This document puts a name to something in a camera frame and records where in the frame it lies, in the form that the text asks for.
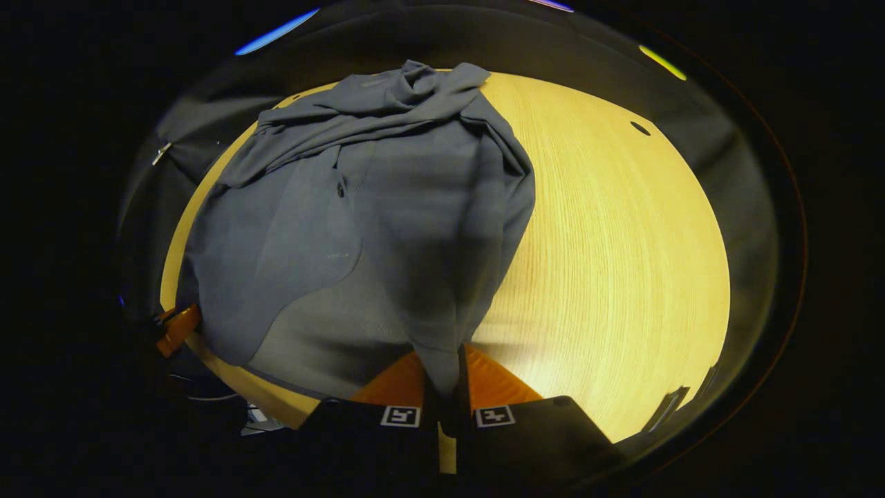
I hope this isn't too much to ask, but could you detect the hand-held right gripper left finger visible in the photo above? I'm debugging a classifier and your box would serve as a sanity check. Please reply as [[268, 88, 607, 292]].
[[296, 349, 443, 479]]

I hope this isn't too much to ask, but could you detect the dark metal bracket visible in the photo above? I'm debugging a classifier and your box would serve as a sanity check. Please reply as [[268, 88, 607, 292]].
[[643, 386, 691, 433]]

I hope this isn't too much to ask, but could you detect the black backdrop cloth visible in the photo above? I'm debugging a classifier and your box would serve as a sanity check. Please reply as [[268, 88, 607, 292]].
[[118, 0, 782, 457]]

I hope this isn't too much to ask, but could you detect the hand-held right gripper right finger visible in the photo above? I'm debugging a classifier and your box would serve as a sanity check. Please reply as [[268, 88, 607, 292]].
[[453, 342, 624, 486]]

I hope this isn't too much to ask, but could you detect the grey polo shirt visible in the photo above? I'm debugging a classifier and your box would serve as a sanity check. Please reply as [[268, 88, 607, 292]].
[[175, 59, 537, 400]]

